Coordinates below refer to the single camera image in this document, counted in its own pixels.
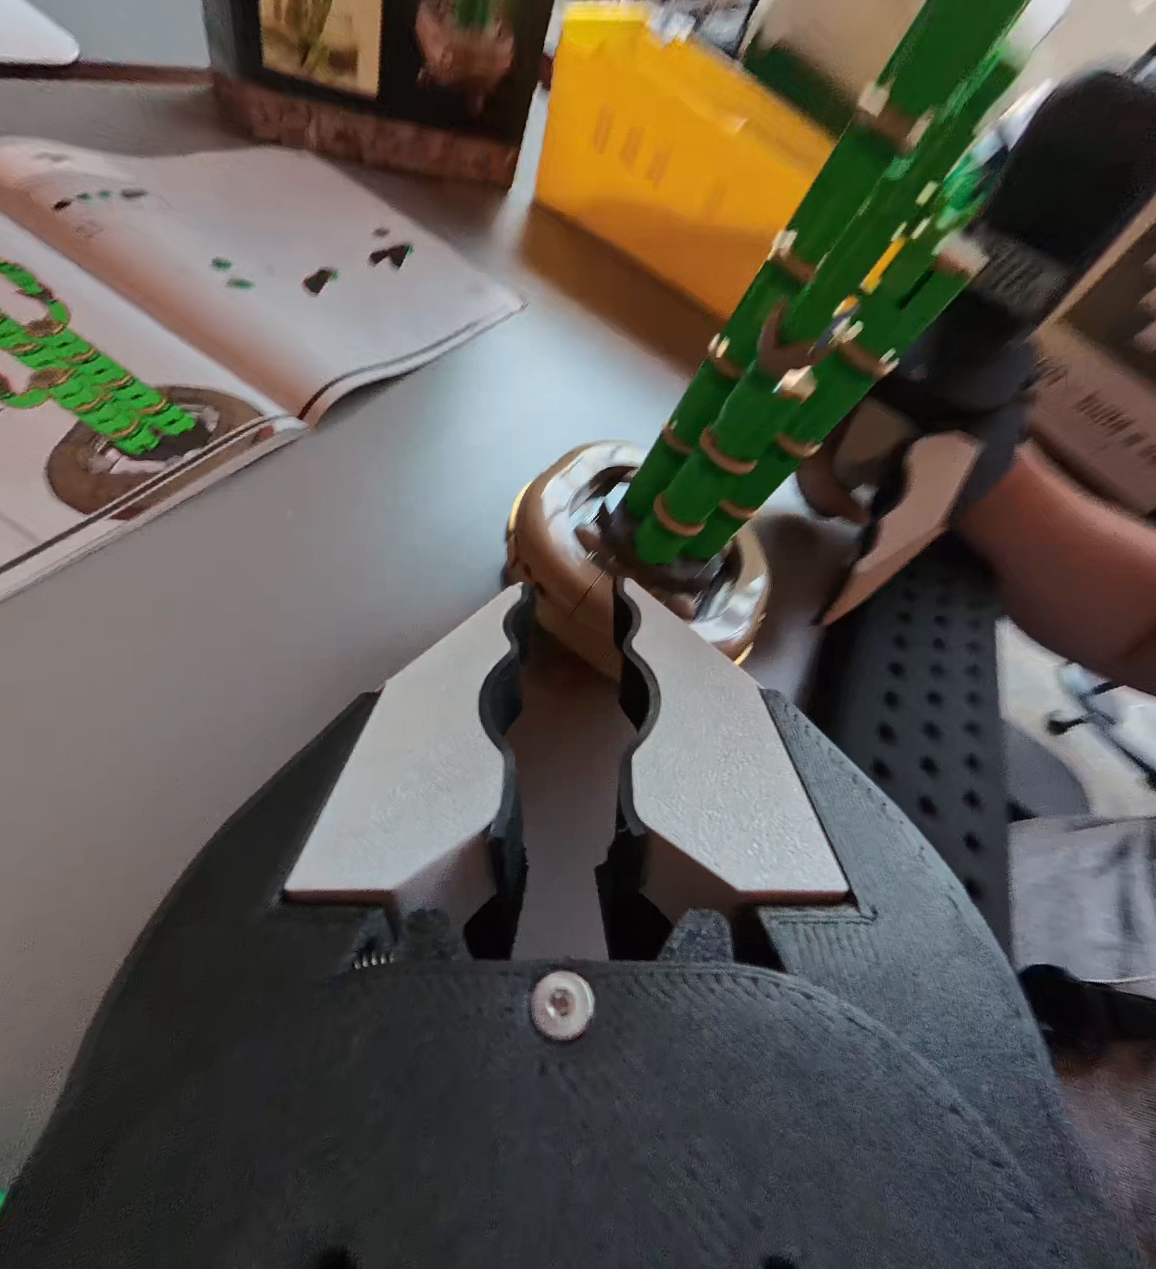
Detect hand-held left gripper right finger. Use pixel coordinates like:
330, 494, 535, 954
613, 579, 853, 921

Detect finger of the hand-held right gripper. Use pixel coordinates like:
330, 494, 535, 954
828, 396, 925, 467
814, 426, 981, 625

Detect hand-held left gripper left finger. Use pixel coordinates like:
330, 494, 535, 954
282, 583, 539, 922

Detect green lego bamboo plant model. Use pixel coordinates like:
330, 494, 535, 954
503, 0, 1034, 681

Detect person's right forearm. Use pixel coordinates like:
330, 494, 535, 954
954, 446, 1156, 709

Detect open lego instruction booklet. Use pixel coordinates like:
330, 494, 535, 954
0, 133, 527, 632

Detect dark lego set box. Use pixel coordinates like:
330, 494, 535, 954
202, 0, 559, 186

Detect person's right hand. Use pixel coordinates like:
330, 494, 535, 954
796, 451, 881, 522

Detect black perforated office chair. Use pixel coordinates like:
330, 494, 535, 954
829, 550, 1021, 954

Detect yellow plastic bin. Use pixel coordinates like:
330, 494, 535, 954
532, 0, 838, 321

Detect person's grey trousers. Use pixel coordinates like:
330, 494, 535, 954
1005, 811, 1156, 1269

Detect white flat device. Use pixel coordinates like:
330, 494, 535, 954
0, 0, 79, 68

